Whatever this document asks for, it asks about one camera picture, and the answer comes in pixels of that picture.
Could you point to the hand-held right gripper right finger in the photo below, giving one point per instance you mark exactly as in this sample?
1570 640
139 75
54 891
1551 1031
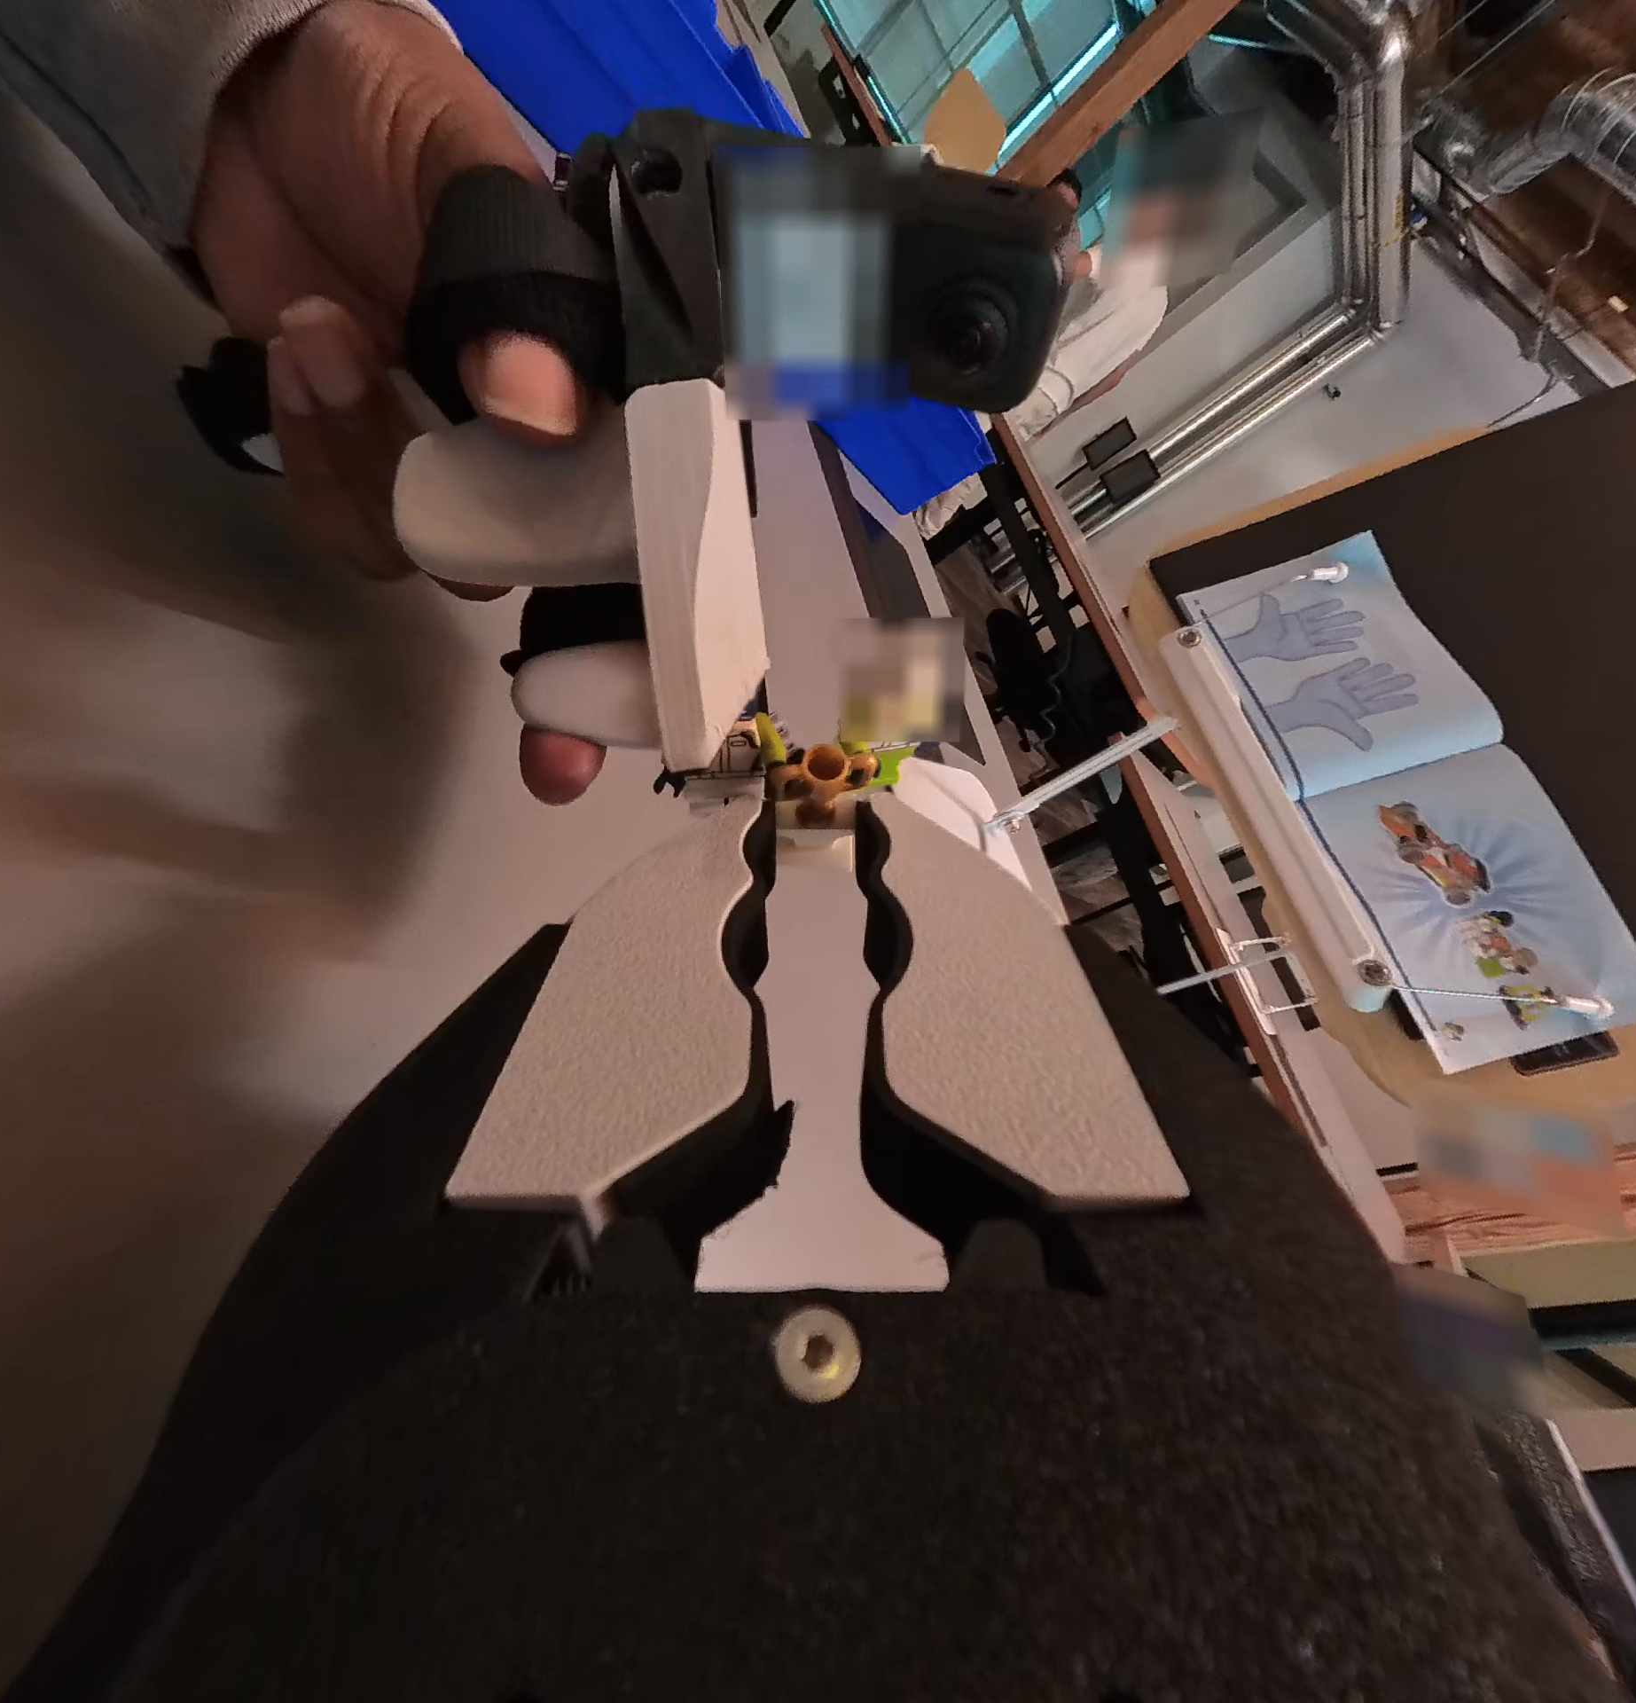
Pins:
1030 1066

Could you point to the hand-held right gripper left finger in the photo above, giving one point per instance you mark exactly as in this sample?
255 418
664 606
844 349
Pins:
605 1066

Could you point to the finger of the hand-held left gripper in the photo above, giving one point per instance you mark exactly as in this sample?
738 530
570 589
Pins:
698 573

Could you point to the white booklet stand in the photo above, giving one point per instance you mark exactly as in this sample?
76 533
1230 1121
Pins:
1004 847

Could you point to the small tan lego piece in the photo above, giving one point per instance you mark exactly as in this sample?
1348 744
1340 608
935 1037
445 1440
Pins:
827 773

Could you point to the green lego minifigure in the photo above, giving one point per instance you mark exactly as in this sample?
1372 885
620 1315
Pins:
890 765

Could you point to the lego instruction booklet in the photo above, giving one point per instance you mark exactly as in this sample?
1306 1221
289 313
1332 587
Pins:
1403 773

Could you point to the person's left forearm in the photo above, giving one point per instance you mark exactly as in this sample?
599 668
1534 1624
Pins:
73 81

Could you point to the person's left hand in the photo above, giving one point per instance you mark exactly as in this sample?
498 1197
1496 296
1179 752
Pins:
339 134

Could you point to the silver ventilation duct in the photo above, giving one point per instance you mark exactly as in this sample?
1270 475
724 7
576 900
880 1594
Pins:
1350 161

